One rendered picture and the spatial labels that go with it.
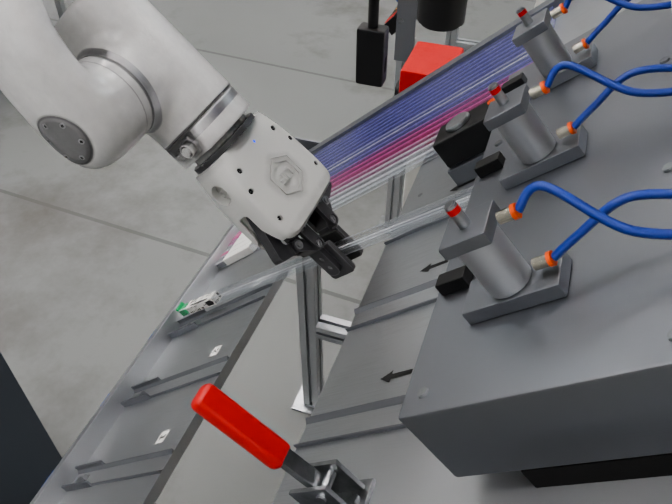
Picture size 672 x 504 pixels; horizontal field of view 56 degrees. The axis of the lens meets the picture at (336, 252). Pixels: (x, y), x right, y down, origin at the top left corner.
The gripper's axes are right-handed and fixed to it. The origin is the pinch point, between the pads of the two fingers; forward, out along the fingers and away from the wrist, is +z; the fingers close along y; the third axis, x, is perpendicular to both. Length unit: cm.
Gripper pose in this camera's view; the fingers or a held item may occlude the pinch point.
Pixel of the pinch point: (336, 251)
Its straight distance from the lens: 63.8
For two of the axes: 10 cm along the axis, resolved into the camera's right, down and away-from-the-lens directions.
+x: -6.3, 3.1, 7.1
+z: 6.8, 6.6, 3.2
